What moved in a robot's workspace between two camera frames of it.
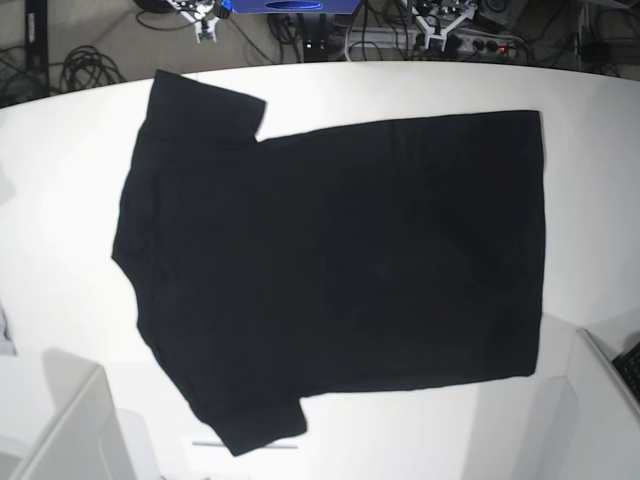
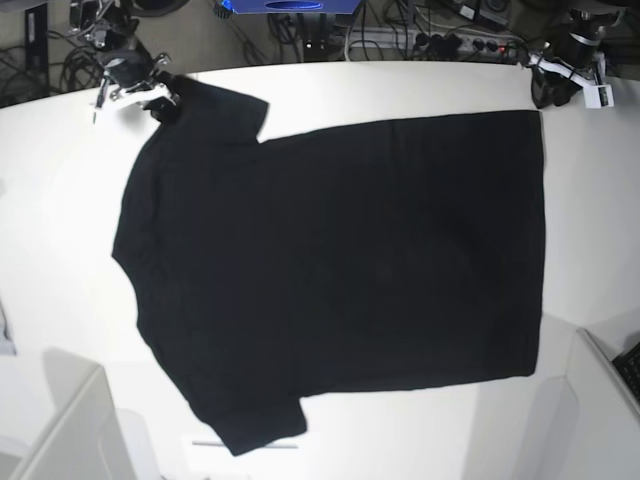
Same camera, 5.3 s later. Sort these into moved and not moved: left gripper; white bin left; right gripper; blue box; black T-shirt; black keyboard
Moved: right gripper; left gripper
Not moved: black T-shirt; black keyboard; white bin left; blue box
